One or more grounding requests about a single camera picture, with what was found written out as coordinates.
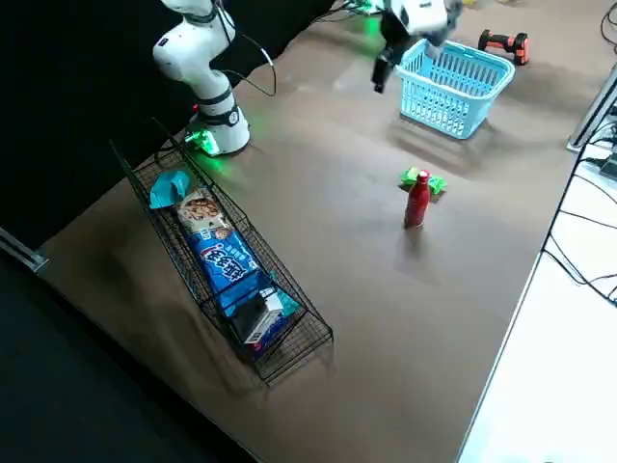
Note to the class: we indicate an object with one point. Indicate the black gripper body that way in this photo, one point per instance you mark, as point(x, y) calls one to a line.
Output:
point(393, 34)

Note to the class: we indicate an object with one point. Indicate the green snack packet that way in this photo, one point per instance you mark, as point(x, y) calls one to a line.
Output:
point(436, 183)

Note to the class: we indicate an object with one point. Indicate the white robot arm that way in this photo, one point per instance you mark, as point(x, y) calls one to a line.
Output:
point(193, 72)

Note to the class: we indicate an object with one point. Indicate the light blue plastic basket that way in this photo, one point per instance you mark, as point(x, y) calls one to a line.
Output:
point(496, 82)

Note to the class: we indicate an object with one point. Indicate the red cola bottle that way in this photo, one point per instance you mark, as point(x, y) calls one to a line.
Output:
point(417, 205)

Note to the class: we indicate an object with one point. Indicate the teal snack packet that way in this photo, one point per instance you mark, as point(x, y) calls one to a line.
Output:
point(284, 299)
point(166, 188)

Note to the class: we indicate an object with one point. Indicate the blue cookie packet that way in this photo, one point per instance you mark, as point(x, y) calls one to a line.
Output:
point(226, 260)

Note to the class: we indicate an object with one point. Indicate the blue white cookie box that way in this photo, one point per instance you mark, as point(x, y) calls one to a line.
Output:
point(255, 318)

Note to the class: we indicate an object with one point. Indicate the white desk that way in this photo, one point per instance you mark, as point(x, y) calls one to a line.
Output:
point(554, 386)

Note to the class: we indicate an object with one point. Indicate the aluminium profile post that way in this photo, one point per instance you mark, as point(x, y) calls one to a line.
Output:
point(593, 106)

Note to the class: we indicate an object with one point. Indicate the aluminium corner bracket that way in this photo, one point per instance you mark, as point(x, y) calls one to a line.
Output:
point(24, 251)

